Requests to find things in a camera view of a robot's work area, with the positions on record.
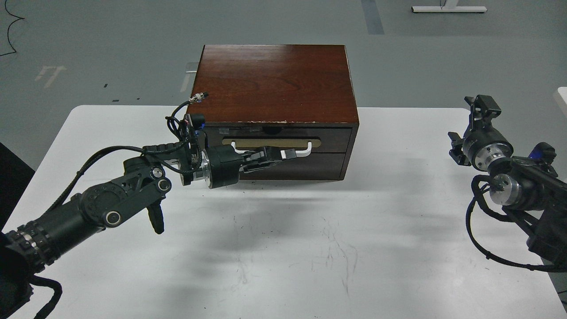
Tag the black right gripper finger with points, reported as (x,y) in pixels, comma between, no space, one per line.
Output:
(483,108)
(456,152)

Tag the dark wooden cabinet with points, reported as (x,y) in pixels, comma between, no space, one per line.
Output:
(293,85)

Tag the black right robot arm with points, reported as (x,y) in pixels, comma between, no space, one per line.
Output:
(525,191)

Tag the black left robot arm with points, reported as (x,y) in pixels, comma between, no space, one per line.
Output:
(71,219)

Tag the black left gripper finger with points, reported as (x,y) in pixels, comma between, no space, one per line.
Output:
(256,164)
(270,152)

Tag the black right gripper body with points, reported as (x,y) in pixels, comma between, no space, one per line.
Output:
(482,146)

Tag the white table base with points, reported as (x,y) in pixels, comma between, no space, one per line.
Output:
(449,6)

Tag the wooden drawer with white handle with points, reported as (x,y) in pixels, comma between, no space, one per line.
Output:
(324,140)

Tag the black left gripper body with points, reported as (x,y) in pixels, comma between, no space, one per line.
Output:
(221,166)

